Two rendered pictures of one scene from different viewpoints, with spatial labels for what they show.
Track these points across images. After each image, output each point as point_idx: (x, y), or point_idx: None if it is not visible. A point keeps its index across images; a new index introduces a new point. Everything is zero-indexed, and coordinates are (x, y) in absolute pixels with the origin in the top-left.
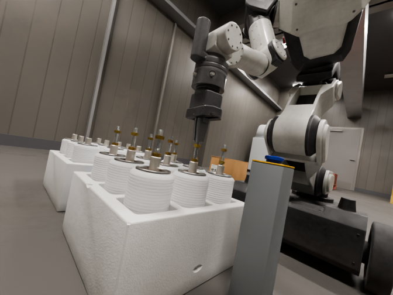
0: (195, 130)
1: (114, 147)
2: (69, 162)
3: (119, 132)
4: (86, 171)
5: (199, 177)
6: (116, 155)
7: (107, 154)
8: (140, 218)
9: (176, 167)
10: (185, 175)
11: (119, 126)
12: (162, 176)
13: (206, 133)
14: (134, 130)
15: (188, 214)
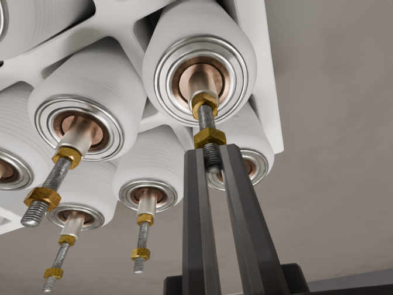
0: (212, 223)
1: (78, 232)
2: (20, 223)
3: (58, 270)
4: (10, 198)
5: (253, 81)
6: (99, 212)
7: (104, 221)
8: (276, 143)
9: (102, 106)
10: (234, 113)
11: (50, 290)
12: (272, 160)
13: (247, 181)
14: (144, 264)
15: (274, 80)
